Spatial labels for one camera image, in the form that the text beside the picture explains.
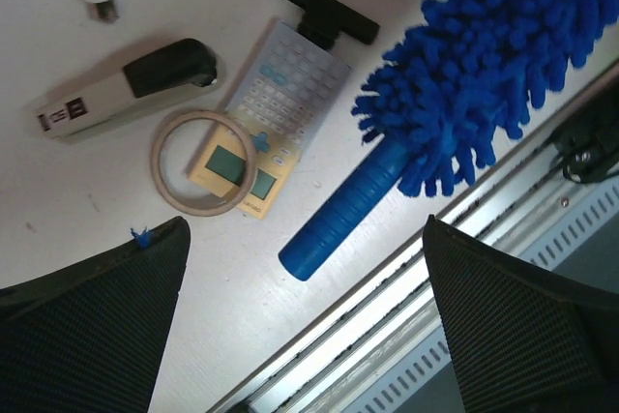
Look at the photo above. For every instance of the blue microfiber duster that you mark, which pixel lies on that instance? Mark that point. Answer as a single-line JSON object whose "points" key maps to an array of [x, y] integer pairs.
{"points": [[432, 108]]}

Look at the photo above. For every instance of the grey black stapler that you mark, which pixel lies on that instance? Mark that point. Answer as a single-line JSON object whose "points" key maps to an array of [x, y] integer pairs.
{"points": [[172, 74]]}

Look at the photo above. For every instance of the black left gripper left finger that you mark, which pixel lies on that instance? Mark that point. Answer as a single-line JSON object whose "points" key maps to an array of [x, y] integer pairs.
{"points": [[90, 337]]}

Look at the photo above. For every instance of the yellow blue calculator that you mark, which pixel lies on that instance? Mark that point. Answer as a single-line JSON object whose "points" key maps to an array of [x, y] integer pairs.
{"points": [[282, 101]]}

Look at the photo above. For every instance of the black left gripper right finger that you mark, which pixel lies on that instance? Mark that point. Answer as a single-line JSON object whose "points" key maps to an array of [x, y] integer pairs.
{"points": [[521, 339]]}

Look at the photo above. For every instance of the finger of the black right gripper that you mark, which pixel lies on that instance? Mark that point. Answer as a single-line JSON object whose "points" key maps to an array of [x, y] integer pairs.
{"points": [[323, 21]]}

